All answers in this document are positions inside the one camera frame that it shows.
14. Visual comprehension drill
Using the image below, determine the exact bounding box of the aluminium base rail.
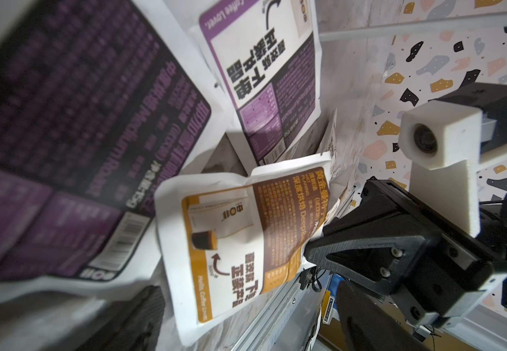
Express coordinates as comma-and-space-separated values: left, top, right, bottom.
232, 270, 332, 350

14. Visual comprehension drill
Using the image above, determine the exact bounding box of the purple coffee bag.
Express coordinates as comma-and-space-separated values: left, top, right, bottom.
0, 1, 232, 304
193, 1, 321, 172

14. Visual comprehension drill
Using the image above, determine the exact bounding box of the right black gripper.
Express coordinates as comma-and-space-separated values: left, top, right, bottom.
304, 179, 507, 325

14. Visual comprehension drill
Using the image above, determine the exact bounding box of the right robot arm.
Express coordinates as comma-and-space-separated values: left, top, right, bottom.
304, 179, 507, 328

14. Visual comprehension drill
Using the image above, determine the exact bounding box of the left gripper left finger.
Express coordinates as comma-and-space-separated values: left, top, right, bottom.
73, 285, 166, 350

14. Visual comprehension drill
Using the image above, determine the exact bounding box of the purple coffee bag left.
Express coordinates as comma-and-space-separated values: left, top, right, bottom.
0, 1, 232, 304

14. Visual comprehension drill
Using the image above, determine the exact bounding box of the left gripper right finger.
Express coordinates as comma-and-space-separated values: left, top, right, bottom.
336, 281, 420, 350

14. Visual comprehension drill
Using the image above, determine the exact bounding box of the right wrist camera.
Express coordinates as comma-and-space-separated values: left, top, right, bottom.
399, 83, 507, 237

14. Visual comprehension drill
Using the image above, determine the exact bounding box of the purple coffee bag middle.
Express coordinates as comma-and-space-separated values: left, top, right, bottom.
193, 1, 321, 172

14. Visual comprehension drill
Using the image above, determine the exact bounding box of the brown coffee bag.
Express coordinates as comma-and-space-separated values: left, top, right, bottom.
154, 152, 332, 346

